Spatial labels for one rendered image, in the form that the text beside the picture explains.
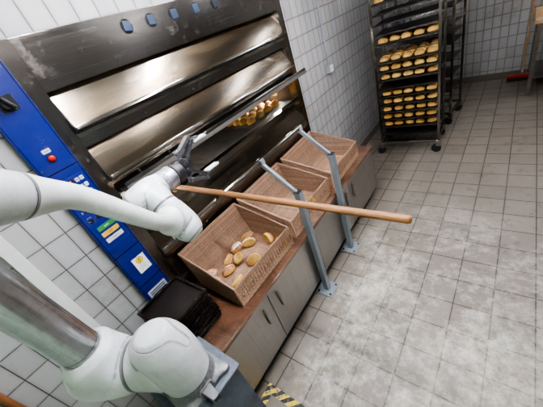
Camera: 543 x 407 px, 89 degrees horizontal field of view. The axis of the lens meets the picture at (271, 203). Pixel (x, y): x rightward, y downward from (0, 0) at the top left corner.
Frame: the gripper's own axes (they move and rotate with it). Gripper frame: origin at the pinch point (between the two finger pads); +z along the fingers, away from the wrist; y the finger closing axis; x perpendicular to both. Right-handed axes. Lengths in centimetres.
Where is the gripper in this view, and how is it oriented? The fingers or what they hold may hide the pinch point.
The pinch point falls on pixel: (208, 149)
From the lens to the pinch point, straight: 125.7
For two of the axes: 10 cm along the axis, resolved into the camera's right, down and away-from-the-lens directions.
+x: 7.8, 1.1, -6.2
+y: 3.0, 7.9, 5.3
